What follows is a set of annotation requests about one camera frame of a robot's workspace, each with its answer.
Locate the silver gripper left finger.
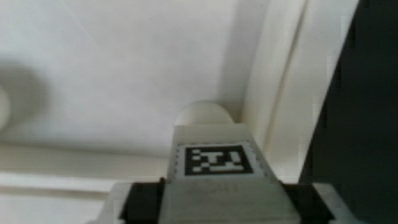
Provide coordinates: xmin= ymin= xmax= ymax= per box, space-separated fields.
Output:
xmin=86 ymin=182 xmax=133 ymax=224

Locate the white right fence wall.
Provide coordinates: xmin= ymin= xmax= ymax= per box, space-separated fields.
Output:
xmin=241 ymin=0 xmax=358 ymax=183

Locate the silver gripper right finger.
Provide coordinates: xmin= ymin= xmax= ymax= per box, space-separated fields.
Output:
xmin=312 ymin=183 xmax=362 ymax=224

